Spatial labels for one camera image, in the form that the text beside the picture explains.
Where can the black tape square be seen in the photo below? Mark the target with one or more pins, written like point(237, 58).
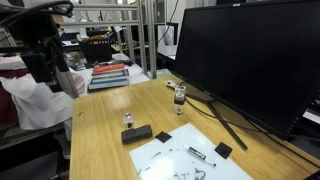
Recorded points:
point(163, 137)
point(223, 150)

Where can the red book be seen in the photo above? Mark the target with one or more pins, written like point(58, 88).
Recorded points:
point(108, 68)

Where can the aluminium extrusion frame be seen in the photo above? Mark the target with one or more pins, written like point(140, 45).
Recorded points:
point(151, 40)

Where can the black monitor stand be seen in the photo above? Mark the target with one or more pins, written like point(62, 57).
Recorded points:
point(226, 126)

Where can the blue white book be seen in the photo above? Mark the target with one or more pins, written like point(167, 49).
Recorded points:
point(108, 83)

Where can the dark purple book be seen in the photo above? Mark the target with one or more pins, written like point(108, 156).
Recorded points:
point(111, 74)

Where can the black plastic crate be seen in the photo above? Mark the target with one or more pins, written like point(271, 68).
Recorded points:
point(97, 50)

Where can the white whiteboard sheet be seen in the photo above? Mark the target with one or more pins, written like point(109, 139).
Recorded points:
point(173, 156)

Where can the large black computer monitor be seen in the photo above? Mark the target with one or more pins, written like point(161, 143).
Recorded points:
point(250, 60)

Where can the white cloth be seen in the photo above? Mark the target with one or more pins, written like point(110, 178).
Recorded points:
point(36, 100)

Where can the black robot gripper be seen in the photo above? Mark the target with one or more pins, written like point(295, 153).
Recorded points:
point(36, 46)

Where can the black felt eraser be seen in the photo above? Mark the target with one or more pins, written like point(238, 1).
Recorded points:
point(136, 134)

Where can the grey metal shelf post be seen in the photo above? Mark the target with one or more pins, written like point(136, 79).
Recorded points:
point(68, 83)

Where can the white black whiteboard marker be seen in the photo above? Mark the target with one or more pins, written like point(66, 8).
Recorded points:
point(196, 153)

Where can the grey keyboard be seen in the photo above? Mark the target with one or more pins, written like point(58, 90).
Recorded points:
point(11, 63)

